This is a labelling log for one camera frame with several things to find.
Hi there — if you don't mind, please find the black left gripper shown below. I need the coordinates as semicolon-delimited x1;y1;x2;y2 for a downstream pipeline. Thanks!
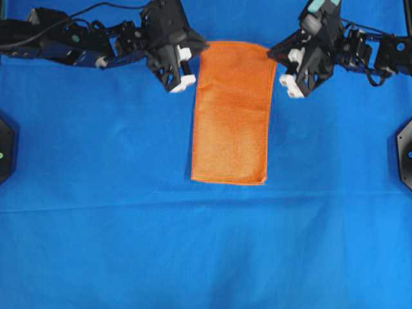
140;1;210;93

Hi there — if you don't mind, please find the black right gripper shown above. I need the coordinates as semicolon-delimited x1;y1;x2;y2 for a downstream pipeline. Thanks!
267;18;344;98

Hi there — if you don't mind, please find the orange towel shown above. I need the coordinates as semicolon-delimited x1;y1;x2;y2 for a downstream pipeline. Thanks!
191;41;277;185

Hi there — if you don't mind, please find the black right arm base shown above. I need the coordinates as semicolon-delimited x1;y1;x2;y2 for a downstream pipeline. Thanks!
395;120;411;190

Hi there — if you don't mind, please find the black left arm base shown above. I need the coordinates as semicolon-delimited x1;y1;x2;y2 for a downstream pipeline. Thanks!
1;111;17;185

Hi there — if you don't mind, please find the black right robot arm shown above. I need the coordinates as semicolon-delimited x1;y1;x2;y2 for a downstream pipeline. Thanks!
267;1;411;98

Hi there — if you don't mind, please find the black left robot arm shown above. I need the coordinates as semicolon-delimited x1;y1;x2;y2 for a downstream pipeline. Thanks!
1;1;209;93

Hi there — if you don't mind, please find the blue table cloth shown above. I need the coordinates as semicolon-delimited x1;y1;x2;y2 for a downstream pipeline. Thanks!
0;0;412;309

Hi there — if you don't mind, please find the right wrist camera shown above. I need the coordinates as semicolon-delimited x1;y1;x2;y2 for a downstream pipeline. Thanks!
299;0;341;35

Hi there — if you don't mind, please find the black left camera cable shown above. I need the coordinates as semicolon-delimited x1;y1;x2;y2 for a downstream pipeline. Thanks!
0;1;147;51

